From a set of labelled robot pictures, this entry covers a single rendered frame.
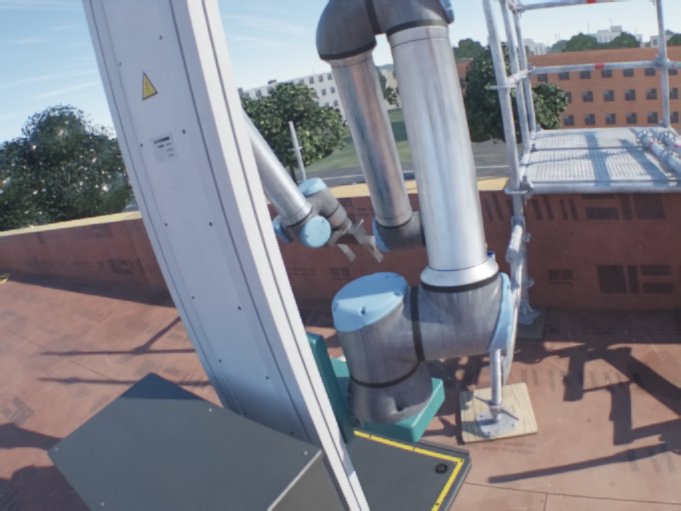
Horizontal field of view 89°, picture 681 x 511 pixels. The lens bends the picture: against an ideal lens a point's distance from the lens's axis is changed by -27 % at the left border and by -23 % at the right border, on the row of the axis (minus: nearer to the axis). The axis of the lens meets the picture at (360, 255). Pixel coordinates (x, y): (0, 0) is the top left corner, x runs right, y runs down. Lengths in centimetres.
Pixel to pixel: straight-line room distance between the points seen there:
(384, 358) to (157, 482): 49
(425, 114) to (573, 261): 176
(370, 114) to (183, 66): 39
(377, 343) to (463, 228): 26
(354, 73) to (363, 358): 53
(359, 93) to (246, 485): 73
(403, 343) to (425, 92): 44
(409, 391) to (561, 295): 170
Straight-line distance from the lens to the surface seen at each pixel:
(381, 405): 90
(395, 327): 80
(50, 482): 259
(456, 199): 75
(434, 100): 74
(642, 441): 185
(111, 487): 89
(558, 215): 229
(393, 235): 107
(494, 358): 159
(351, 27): 80
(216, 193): 71
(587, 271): 242
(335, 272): 284
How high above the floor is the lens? 137
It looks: 23 degrees down
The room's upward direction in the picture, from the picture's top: 13 degrees counter-clockwise
